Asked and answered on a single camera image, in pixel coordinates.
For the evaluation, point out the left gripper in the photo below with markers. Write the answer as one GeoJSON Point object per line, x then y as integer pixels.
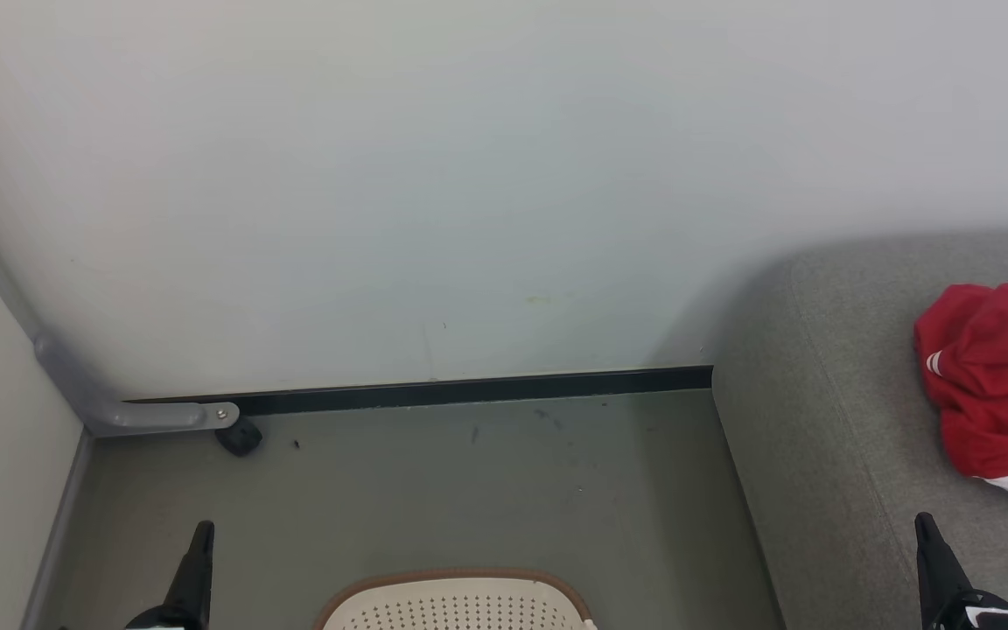
{"type": "Point", "coordinates": [163, 619]}

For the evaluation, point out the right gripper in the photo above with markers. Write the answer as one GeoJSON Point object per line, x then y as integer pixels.
{"type": "Point", "coordinates": [985, 614]}

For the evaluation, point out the red white garment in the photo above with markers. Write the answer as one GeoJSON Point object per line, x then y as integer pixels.
{"type": "Point", "coordinates": [994, 385]}

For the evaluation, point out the grey fabric sofa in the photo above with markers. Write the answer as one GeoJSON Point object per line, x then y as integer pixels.
{"type": "Point", "coordinates": [836, 420]}

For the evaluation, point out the black caster wheel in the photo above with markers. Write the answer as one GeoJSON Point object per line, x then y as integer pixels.
{"type": "Point", "coordinates": [240, 436]}

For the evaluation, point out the grey skirting strip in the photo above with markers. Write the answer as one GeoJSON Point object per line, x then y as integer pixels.
{"type": "Point", "coordinates": [56, 534]}

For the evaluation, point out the perforated plastic laundry basket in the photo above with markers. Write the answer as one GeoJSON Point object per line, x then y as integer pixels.
{"type": "Point", "coordinates": [456, 604]}

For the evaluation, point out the black baseboard strip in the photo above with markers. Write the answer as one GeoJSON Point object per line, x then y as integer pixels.
{"type": "Point", "coordinates": [469, 390]}

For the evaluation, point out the grey metal frame leg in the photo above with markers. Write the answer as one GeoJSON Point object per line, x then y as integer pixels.
{"type": "Point", "coordinates": [84, 385]}

